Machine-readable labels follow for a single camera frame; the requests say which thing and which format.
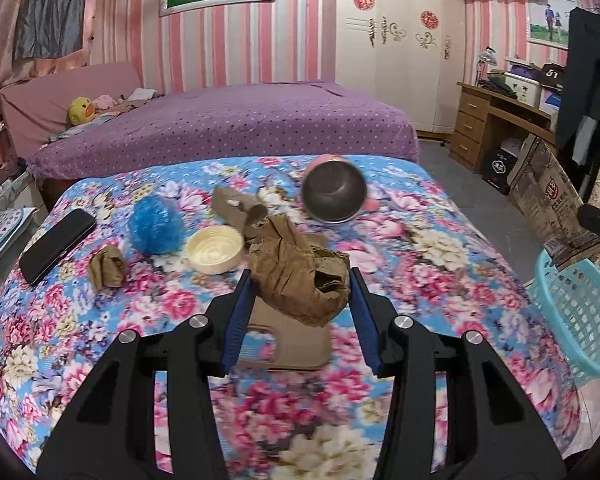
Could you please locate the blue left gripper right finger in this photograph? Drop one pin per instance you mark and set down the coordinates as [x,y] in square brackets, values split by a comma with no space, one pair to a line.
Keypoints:
[360,305]

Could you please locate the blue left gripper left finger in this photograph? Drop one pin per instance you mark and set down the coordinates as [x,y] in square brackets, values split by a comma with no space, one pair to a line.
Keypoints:
[241,305]

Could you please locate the snack package with Chinese text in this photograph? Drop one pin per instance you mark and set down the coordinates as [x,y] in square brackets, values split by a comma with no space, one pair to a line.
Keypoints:
[544,194]

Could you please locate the brown cardboard tray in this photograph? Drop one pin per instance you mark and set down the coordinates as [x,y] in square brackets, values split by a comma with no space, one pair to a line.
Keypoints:
[277,342]

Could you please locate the cream round plastic lid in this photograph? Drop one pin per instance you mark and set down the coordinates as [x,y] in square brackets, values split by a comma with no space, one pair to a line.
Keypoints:
[215,249]

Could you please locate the light blue plastic basket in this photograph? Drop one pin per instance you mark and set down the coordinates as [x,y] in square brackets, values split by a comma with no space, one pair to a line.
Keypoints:
[569,300]

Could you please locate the black box under desk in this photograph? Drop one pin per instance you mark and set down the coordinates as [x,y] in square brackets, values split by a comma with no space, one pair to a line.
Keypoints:
[496,168]

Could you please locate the black hanging jacket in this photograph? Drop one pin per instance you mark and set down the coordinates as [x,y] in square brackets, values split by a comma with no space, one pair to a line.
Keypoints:
[578,122]

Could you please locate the blue crumpled plastic bag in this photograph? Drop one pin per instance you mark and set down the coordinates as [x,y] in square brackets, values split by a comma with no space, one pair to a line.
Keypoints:
[156,227]

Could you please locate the pink metal mug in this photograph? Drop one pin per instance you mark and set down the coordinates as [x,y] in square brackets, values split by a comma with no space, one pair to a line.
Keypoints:
[334,190]

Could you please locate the floral bed cover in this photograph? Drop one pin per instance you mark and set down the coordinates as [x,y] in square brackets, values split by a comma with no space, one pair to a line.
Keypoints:
[414,247]

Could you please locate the small crumpled brown paper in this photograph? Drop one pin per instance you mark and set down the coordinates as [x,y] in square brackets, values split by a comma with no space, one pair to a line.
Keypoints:
[107,268]

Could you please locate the white storage box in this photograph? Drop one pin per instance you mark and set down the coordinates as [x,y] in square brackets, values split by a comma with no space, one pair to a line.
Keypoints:
[528,91]

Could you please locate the wooden desk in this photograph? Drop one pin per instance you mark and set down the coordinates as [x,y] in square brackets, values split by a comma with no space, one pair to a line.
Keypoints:
[487,120]

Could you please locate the black glasses case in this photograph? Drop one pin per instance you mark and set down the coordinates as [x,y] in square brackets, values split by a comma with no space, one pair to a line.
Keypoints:
[37,261]

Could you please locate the purple dotted bed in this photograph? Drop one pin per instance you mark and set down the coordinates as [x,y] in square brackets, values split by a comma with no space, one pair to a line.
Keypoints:
[286,118]

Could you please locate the desk lamp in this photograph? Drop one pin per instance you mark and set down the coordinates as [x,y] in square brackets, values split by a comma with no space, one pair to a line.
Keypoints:
[486,60]

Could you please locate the small framed couple photo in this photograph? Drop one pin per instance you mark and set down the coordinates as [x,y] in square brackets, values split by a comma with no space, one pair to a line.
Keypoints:
[548,22]

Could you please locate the yellow duck plush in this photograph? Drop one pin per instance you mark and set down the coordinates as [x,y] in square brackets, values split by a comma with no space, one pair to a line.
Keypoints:
[81,111]

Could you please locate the white wardrobe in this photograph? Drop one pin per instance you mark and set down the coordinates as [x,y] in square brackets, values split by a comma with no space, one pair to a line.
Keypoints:
[407,53]

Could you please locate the pink bed headboard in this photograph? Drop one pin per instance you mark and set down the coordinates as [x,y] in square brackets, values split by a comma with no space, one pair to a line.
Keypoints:
[37,109]

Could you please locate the grey window curtain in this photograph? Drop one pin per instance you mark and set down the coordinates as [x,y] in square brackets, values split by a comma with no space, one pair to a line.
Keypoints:
[49,29]

